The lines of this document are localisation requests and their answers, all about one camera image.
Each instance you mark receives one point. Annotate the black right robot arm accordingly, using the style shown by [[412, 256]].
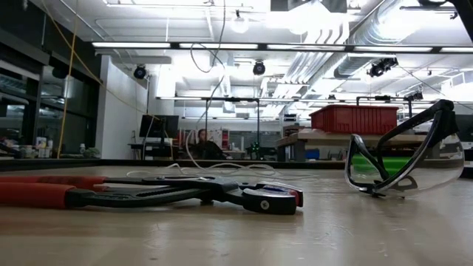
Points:
[[467, 14]]

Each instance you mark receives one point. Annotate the person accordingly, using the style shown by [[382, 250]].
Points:
[[207, 147]]

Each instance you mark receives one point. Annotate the black round ceiling fixture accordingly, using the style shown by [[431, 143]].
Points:
[[258, 68], [139, 72]]

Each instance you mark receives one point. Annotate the black computer monitor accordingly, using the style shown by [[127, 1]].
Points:
[[159, 126]]

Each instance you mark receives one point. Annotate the blue bin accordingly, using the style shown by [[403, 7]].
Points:
[[312, 154]]

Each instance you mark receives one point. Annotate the wooden top rolling workbench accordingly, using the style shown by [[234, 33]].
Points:
[[325, 137]]

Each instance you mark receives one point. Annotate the white pendant lamp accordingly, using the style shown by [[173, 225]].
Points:
[[239, 24]]

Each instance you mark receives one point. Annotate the red plastic crate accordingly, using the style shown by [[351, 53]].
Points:
[[351, 120]]

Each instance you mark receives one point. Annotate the overhead LED light bar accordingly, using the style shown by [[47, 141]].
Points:
[[129, 44]]

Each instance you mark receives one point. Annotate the green plastic bin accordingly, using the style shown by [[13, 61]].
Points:
[[395, 162]]

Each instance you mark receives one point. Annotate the white containers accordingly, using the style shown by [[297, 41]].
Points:
[[41, 146]]

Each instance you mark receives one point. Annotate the clear safety glasses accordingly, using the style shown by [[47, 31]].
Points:
[[443, 122]]

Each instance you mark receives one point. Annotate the black background station frame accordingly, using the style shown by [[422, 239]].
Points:
[[232, 99]]

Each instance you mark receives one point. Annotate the black aluminium table frame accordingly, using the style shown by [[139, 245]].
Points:
[[74, 164]]

